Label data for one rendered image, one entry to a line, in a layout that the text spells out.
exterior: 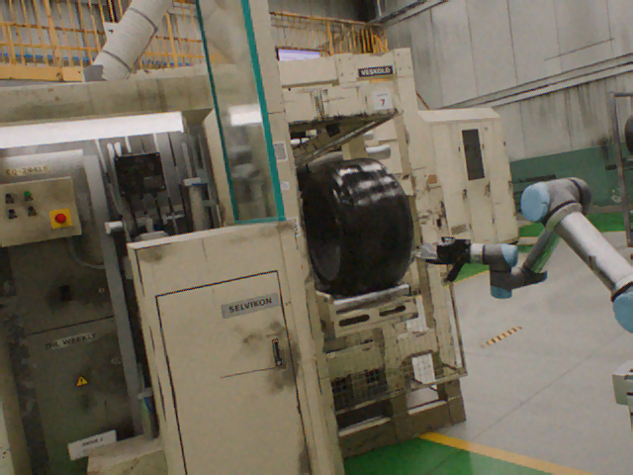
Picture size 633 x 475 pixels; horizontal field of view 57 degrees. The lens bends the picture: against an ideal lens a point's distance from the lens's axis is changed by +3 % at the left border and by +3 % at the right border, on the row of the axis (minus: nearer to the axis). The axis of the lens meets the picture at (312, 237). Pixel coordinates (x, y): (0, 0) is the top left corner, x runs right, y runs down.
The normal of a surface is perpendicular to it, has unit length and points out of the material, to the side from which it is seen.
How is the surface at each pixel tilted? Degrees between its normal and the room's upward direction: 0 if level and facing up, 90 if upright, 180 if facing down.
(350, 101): 90
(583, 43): 90
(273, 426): 90
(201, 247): 90
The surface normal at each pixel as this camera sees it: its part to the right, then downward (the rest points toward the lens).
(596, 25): -0.73, 0.17
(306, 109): 0.34, 0.00
